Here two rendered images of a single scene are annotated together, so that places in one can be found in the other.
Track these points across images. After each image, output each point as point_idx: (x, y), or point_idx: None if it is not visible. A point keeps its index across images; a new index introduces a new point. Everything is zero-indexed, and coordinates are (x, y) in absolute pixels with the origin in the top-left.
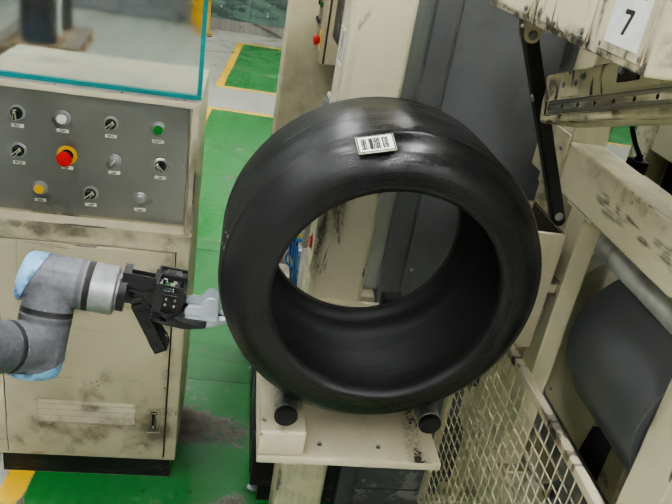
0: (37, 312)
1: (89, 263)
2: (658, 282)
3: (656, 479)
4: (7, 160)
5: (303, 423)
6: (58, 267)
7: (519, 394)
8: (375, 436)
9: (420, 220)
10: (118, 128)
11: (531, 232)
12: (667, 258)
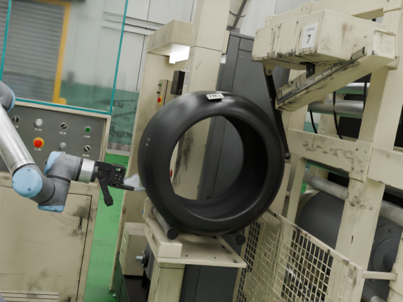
0: (57, 177)
1: (80, 157)
2: (333, 165)
3: (346, 246)
4: None
5: (179, 241)
6: (67, 157)
7: (276, 255)
8: (212, 255)
9: (219, 174)
10: (67, 129)
11: (279, 139)
12: (336, 153)
